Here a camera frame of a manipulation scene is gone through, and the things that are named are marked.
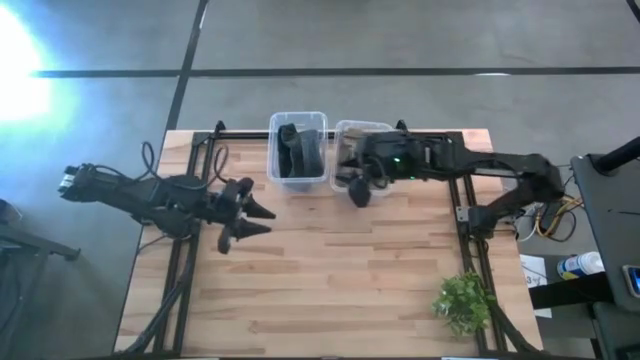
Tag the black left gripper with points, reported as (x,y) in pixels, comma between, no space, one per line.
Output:
(231,202)

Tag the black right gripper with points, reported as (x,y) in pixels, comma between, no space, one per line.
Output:
(395,157)

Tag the black hat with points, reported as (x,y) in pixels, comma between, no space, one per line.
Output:
(289,150)

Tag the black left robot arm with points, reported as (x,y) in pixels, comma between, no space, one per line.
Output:
(135,197)

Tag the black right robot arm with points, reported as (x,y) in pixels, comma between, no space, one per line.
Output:
(505,170)

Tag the clear plastic bin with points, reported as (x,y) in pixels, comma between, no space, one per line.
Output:
(340,150)
(274,150)

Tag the small green plant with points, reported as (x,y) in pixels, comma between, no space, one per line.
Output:
(462,302)

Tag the black power adapter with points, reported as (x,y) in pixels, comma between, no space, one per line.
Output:
(554,217)

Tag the white paper sheet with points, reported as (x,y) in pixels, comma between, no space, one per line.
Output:
(537,285)

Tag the black stand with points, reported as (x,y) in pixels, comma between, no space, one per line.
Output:
(35,245)

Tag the white and blue can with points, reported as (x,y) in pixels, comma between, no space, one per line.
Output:
(580,265)

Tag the black bar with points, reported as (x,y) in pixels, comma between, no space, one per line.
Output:
(570,292)

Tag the grey side table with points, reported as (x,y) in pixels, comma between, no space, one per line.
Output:
(612,225)

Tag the black pole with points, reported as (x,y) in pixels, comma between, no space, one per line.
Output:
(617,156)

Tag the smartphone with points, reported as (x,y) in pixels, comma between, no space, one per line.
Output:
(633,281)

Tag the black metal table frame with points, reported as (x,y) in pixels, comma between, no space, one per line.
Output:
(470,250)

